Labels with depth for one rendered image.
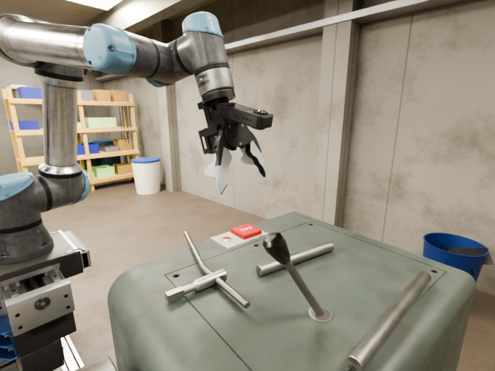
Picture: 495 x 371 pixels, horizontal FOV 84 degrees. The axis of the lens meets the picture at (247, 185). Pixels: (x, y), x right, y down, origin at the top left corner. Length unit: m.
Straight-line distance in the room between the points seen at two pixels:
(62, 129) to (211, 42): 0.56
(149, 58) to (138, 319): 0.46
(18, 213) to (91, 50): 0.56
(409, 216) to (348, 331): 2.85
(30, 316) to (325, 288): 0.74
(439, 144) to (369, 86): 0.88
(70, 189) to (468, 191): 2.97
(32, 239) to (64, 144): 0.29
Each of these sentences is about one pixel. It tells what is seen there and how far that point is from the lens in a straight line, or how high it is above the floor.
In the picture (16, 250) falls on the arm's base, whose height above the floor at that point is 1.20.
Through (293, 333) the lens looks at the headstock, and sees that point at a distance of 0.46.
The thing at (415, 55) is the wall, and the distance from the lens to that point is 3.20.
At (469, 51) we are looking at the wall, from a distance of 3.12.
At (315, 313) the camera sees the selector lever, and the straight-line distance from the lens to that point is 0.49.
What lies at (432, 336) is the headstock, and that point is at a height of 1.24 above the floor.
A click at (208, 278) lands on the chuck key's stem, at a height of 1.27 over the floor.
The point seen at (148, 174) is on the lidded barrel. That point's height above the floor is 0.42.
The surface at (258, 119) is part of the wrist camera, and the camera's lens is 0.51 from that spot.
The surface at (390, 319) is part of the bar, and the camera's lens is 0.49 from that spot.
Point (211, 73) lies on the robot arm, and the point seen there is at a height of 1.64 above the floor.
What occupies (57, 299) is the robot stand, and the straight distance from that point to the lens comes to 0.95.
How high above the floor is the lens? 1.56
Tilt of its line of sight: 15 degrees down
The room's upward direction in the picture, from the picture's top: straight up
